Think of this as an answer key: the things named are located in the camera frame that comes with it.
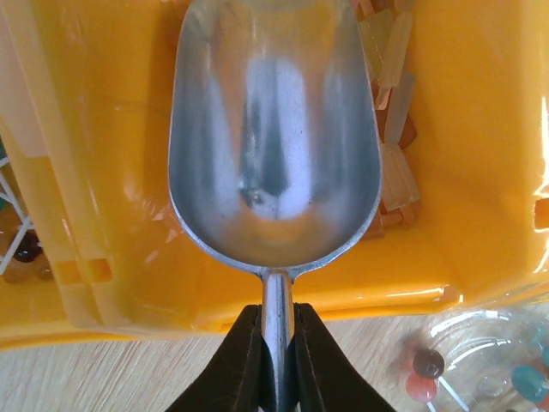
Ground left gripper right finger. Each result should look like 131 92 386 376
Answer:
293 303 389 412

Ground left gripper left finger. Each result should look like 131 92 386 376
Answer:
167 305 271 412

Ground yellow bin with gummies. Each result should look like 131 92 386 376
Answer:
1 1 548 348

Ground metal scoop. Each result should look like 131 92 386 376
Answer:
168 1 382 411

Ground yellow bin with lollipops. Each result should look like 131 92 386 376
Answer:
1 144 54 284

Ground clear plastic jar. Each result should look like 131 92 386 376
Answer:
394 303 548 411

